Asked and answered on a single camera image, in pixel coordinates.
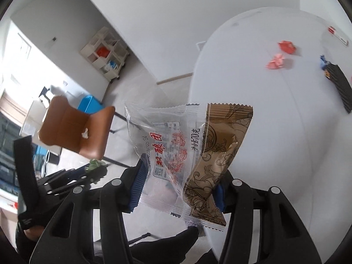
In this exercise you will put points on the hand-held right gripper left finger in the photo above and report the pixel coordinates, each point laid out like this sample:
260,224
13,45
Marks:
137,189

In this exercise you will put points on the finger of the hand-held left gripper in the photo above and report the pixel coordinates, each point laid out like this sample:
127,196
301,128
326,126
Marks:
77,185
68,174

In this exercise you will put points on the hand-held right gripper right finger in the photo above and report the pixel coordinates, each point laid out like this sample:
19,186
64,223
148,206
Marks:
220,198

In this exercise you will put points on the clear plastic wrapper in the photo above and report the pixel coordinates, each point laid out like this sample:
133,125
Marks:
165,148

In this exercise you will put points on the brown patterned wrapper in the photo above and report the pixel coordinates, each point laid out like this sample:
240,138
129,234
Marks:
220,132

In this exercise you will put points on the person's left hand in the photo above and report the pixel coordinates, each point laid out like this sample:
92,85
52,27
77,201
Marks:
35,231

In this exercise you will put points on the black waste bin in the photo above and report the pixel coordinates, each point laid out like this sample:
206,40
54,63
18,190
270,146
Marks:
52,157

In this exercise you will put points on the white crumpled tissue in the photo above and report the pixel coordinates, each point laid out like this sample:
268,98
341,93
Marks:
85,133

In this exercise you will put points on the brown leather chair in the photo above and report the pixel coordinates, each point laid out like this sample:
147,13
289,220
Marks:
68,126

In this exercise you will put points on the black chair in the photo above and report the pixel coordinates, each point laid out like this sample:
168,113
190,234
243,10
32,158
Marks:
140,238

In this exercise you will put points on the person's right leg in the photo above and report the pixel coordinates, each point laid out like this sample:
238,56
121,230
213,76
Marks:
206,257

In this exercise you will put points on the person's leg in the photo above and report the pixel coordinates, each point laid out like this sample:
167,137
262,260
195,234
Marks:
206,257
165,244

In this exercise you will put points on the person's left leg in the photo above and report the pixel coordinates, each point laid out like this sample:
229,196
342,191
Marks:
165,244

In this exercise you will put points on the blue plastic bin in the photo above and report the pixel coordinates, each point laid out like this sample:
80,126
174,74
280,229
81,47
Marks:
88,104

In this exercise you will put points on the cream storage cart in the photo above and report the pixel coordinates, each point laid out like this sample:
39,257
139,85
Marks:
121,49
95,60

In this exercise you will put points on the white blue bag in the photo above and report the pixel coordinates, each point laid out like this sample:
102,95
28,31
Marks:
112,66

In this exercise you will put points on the red plastic bag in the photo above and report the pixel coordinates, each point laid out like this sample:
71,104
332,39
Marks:
102,52

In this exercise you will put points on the pink crumpled paper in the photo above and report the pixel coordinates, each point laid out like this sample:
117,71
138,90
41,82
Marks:
275,62

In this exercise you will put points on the black snack wrapper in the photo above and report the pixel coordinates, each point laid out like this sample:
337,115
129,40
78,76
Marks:
339,85

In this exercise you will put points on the red crumpled paper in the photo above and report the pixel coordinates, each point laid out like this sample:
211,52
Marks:
287,47

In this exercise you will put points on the blue crumpled wrapper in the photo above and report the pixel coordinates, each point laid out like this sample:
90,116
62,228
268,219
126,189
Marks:
323,61

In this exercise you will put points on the white red box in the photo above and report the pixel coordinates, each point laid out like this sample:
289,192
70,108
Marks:
338,35

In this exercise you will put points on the wall control panel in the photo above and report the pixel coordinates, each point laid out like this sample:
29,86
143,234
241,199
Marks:
49,44

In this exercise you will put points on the white wall socket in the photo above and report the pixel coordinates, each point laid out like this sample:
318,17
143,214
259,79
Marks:
201,46

